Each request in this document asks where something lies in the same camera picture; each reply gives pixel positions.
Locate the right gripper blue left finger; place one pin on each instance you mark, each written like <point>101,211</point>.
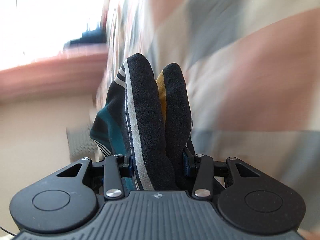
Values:
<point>117,171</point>

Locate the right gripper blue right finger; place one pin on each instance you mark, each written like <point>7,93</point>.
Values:
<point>200,175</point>

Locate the teal striped knit garment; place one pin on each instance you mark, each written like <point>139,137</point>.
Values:
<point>149,118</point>

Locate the pink curtain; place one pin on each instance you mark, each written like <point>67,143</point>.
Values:
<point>61,75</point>

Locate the pink grey checked bedspread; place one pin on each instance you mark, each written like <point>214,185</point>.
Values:
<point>252,73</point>

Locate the blue bag on windowsill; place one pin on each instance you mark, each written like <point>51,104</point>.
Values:
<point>97,36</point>

